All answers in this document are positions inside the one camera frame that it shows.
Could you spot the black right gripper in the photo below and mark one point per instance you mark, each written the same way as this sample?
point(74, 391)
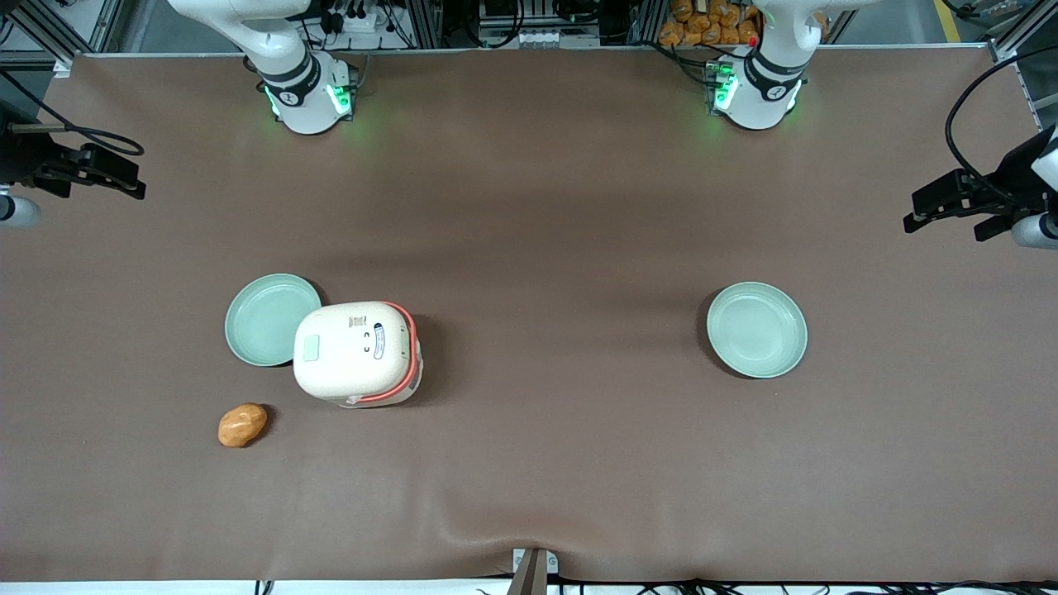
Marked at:
point(22, 159)

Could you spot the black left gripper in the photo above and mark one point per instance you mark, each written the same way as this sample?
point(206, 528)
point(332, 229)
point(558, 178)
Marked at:
point(1015, 175)

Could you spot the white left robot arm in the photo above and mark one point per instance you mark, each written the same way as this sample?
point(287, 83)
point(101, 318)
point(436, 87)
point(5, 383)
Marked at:
point(764, 74)

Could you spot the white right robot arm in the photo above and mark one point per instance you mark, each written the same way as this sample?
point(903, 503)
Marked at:
point(285, 45)

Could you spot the pale green round plate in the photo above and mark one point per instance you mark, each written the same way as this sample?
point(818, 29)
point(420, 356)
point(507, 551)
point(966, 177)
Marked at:
point(756, 330)
point(264, 318)

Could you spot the golden brown bread roll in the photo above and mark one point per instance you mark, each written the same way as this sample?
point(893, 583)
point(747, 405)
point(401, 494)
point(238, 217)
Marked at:
point(242, 425)

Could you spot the white power strip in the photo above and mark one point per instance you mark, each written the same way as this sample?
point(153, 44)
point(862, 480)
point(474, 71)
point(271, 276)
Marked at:
point(355, 18)

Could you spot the bag of orange bread rolls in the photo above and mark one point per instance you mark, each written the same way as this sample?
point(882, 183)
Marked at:
point(702, 21)

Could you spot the brown table mat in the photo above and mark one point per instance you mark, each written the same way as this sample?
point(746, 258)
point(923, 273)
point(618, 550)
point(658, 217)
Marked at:
point(562, 215)

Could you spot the aluminium frame profile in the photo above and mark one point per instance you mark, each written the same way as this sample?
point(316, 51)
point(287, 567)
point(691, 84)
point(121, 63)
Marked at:
point(50, 29)
point(1025, 29)

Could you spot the grey metal table bracket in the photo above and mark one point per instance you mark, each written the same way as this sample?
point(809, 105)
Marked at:
point(533, 570)

